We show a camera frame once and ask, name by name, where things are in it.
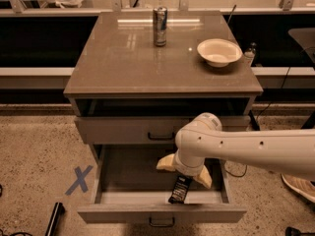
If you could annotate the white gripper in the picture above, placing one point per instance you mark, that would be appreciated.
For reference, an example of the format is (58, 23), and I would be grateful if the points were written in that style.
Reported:
(184, 166)

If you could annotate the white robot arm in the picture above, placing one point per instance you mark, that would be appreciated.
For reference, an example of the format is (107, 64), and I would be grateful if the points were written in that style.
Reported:
(289, 152)

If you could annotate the grey open middle drawer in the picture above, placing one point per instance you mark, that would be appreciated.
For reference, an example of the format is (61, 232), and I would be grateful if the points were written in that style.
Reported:
(129, 188)

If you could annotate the grey upper drawer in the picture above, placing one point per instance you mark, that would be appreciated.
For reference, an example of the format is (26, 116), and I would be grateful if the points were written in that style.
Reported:
(129, 130)

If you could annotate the grey drawer cabinet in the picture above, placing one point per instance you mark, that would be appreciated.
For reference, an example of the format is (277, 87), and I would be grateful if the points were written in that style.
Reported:
(121, 73)

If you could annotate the blue tape cross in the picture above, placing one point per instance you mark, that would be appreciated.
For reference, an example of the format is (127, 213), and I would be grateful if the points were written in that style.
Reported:
(80, 180)

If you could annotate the white bowl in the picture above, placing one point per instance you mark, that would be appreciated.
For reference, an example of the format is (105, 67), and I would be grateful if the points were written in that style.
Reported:
(219, 52)

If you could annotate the small clear bottle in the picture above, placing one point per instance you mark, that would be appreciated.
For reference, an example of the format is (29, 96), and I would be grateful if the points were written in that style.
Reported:
(250, 53)

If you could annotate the black bar on floor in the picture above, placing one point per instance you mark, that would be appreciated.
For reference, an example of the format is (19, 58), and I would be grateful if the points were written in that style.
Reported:
(57, 212)

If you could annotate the silver blue drink can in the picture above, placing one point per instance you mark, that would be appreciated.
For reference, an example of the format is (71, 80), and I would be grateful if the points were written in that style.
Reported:
(160, 25)

